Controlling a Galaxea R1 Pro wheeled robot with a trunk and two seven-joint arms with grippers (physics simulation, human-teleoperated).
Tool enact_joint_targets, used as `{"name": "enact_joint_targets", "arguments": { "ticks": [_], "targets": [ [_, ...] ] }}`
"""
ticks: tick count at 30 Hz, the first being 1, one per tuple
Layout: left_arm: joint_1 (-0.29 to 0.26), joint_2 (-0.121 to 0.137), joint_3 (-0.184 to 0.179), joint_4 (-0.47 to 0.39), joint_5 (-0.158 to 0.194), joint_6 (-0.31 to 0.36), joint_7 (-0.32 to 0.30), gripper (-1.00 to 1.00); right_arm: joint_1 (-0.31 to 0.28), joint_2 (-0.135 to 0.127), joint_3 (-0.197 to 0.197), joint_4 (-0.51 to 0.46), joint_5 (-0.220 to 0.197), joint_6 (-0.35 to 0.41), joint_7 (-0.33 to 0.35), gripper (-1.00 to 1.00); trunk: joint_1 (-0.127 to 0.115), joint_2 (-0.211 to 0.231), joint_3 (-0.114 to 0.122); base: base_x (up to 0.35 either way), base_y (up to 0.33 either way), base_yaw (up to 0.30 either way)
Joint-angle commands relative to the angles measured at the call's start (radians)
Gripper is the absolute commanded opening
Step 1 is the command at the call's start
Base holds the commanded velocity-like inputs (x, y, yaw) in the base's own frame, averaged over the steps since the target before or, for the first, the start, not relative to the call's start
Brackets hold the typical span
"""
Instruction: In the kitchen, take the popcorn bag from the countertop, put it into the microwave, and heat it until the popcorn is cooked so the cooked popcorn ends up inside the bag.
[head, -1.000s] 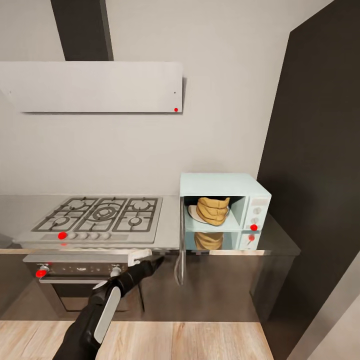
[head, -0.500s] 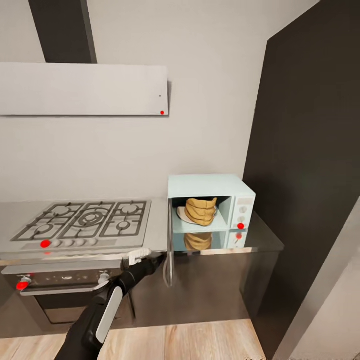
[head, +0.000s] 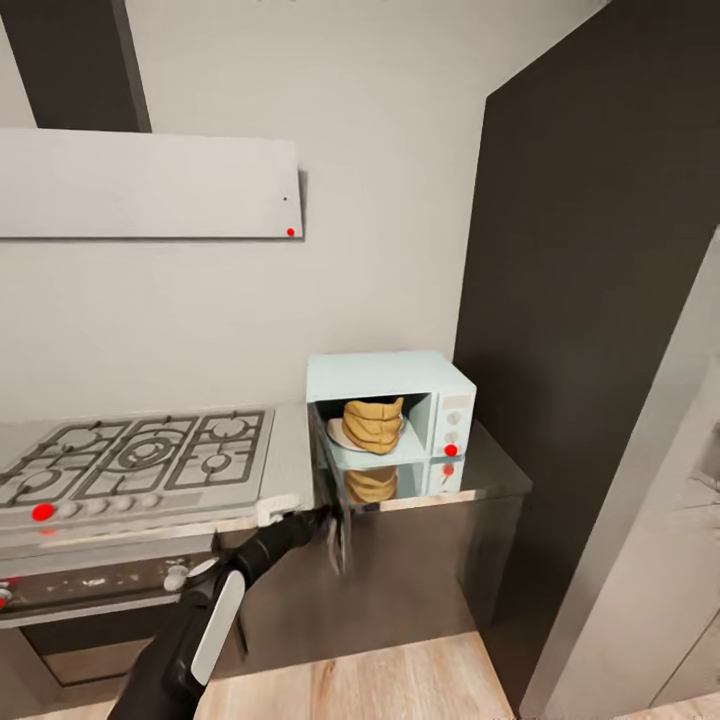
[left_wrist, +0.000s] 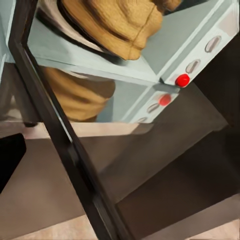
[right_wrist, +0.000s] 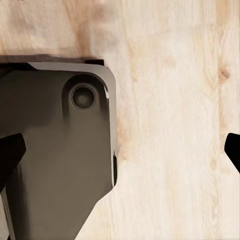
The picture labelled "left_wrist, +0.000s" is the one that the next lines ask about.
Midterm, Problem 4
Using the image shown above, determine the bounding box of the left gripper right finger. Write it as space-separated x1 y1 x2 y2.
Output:
224 133 240 173

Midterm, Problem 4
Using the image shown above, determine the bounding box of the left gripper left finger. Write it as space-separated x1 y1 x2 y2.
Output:
0 133 27 194

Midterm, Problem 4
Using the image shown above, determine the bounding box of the microwave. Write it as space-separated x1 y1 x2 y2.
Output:
0 0 240 240

